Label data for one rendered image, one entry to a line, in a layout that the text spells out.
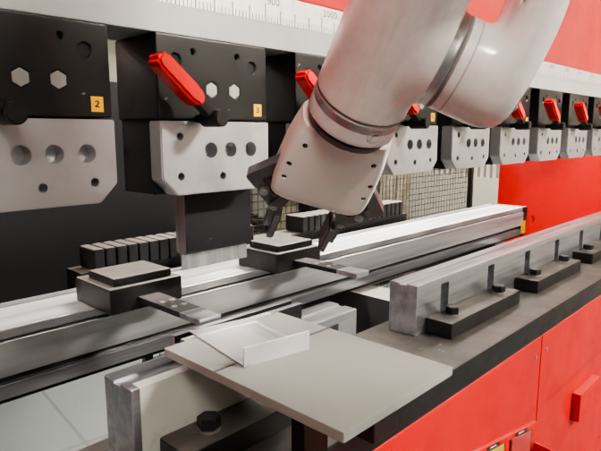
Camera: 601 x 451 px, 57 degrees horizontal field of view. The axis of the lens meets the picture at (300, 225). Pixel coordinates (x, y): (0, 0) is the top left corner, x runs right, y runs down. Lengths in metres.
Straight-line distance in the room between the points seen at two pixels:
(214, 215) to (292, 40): 0.24
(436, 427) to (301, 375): 0.39
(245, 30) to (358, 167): 0.24
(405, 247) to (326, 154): 0.95
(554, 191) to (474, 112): 2.28
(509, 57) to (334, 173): 0.18
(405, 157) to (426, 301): 0.29
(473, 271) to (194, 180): 0.74
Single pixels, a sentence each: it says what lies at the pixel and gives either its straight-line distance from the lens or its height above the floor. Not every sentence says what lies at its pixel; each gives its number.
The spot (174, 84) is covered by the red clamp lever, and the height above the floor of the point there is 1.29.
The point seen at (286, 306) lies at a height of 1.00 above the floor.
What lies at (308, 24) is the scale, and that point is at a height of 1.38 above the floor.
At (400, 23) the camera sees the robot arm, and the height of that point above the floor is 1.32.
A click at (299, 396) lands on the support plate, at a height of 1.00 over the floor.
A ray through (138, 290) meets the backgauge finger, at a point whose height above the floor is 1.01.
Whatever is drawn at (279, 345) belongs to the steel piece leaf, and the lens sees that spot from 0.62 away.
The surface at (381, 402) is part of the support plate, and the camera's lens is 0.53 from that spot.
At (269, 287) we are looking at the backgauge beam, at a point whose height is 0.94.
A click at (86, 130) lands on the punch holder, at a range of 0.55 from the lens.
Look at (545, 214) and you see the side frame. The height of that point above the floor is 0.88.
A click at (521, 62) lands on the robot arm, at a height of 1.29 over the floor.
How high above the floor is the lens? 1.24
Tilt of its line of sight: 9 degrees down
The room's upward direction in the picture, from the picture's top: straight up
